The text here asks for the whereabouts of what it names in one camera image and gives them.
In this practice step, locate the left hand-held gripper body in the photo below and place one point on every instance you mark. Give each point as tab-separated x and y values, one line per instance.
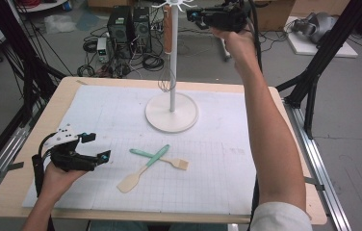
70	159

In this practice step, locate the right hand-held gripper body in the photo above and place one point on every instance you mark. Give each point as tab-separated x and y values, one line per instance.
224	17

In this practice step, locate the white utensil stand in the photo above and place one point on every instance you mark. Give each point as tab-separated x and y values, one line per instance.
172	115

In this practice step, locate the person's left hand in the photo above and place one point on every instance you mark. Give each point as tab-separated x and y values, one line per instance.
60	181

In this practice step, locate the person's right hand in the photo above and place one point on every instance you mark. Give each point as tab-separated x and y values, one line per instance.
238	48

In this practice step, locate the white grid mat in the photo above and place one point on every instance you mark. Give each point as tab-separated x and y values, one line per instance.
105	112

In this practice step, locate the white table leg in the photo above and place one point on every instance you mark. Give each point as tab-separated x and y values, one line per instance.
225	49

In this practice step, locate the large cardboard box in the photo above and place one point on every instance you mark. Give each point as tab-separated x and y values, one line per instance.
275	14

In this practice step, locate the narrow black computer tower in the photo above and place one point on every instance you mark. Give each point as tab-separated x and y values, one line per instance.
142	29

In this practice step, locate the person's jeans legs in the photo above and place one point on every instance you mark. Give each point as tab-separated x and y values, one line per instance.
121	226

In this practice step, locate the wide black computer tower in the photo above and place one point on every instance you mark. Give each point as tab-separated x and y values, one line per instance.
119	27

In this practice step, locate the white power supply unit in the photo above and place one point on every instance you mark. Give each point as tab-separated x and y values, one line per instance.
102	49

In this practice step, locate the grey headset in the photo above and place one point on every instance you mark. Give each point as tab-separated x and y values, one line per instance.
317	25

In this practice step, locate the white floor board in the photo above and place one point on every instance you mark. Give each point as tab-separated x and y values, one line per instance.
326	49

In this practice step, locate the clear plastic bag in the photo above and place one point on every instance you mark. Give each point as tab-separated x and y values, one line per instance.
58	24

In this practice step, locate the white sleeve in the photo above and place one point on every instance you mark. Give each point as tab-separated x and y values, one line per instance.
281	218

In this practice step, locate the grey metal bracket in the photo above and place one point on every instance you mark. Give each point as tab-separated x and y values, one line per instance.
312	182
12	166

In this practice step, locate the black metal frame stand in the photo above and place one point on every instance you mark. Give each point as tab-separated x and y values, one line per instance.
326	48
15	48

